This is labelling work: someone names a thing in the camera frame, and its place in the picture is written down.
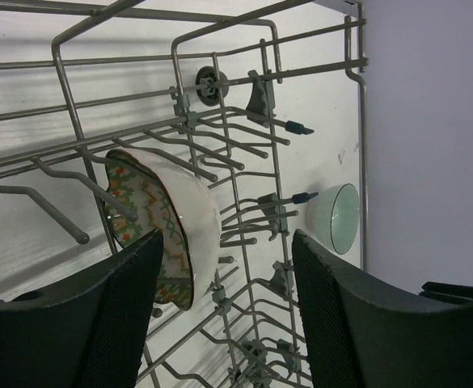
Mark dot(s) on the small pale green bowl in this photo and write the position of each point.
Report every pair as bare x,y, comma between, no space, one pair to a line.
333,217

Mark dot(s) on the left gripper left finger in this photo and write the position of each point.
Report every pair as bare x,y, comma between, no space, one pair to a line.
87,330

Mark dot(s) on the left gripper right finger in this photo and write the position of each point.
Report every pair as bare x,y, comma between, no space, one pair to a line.
362,332

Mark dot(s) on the grey wire dish rack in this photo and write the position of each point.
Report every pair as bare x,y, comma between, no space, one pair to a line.
260,100

